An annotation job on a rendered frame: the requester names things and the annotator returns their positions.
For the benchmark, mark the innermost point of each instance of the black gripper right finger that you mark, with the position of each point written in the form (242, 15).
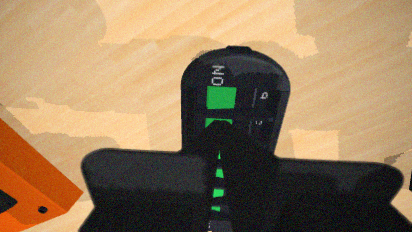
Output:
(257, 181)

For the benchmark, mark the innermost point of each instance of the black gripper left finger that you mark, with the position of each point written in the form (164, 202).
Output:
(186, 177)

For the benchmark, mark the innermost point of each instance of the dark grey controller unit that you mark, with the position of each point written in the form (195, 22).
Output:
(245, 87)

